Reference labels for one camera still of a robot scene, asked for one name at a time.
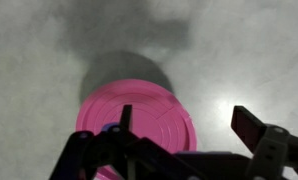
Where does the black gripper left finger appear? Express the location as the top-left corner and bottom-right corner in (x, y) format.
(48, 104), (147, 180)

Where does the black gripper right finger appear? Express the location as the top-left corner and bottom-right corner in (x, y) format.
(230, 105), (298, 180)

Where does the pink plastic bowl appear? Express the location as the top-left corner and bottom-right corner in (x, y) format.
(75, 78), (198, 180)

